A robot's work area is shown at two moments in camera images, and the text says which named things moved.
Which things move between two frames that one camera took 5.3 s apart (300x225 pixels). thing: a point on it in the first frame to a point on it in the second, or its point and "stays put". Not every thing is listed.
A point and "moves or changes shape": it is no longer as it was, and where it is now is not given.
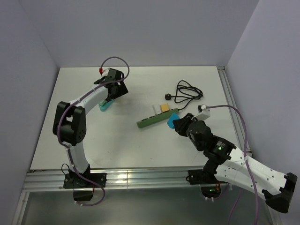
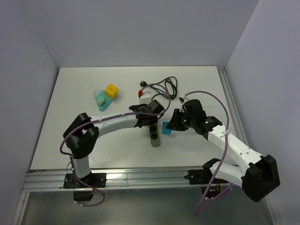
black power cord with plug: (184, 92) to (168, 87)
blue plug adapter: (173, 116) moves or changes shape
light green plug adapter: (102, 102) stays put
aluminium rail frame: (52, 180) stays put
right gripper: (181, 124) to (174, 123)
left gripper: (122, 90) to (153, 120)
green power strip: (161, 117) moves or changes shape
